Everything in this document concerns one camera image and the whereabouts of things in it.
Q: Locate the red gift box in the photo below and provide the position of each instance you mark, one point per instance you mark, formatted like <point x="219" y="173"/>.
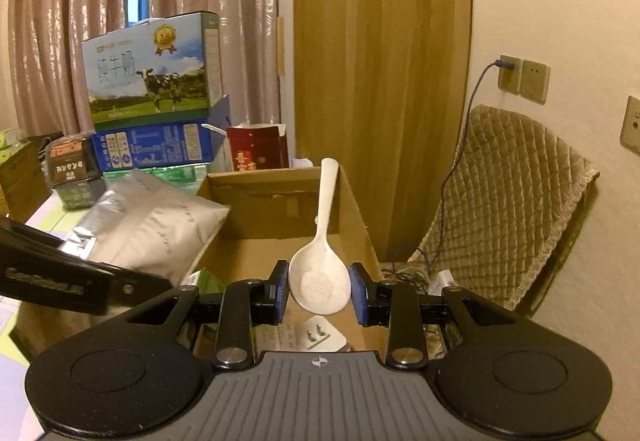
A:
<point x="257" y="148"/>

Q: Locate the milk carton with cow print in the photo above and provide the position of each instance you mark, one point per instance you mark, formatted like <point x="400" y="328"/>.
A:
<point x="150" y="71"/>

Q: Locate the pink curtain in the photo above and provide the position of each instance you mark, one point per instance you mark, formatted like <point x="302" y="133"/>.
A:
<point x="60" y="21"/>

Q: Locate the cardboard box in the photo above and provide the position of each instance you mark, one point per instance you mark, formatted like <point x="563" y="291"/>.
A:
<point x="260" y="216"/>

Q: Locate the blue carton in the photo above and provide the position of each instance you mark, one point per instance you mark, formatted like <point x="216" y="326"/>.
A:
<point x="155" y="146"/>

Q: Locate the white charger adapter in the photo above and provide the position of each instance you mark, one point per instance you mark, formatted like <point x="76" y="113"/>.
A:
<point x="445" y="280"/>

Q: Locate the dark snack box, red label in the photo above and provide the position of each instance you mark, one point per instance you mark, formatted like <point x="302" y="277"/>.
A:
<point x="72" y="171"/>

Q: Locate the single wall socket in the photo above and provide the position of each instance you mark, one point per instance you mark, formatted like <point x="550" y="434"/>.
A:
<point x="632" y="123"/>

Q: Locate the large silver foil bag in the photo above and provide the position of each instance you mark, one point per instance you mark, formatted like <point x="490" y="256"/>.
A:
<point x="155" y="226"/>

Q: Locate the double wall socket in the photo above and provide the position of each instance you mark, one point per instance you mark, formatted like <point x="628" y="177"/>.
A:
<point x="530" y="81"/>

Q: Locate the white power strip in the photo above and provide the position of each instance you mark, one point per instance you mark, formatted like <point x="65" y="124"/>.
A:
<point x="320" y="333"/>

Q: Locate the quilted beige chair cushion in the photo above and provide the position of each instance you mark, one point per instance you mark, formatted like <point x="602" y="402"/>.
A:
<point x="505" y="201"/>

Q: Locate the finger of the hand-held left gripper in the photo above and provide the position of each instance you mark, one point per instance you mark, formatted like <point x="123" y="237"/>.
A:
<point x="140" y="288"/>

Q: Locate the white speckled spoon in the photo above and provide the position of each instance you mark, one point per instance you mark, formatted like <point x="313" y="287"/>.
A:
<point x="320" y="281"/>

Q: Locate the green white packet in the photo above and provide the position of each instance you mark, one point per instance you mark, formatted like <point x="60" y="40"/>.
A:
<point x="205" y="281"/>

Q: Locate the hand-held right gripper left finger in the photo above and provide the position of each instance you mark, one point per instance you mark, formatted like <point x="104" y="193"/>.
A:
<point x="281" y="293"/>

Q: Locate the yellow-brown curtain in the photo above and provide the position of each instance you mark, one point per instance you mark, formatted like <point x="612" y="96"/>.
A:
<point x="380" y="71"/>

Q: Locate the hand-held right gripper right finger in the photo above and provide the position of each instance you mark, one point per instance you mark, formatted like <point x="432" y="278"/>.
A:
<point x="358" y="293"/>

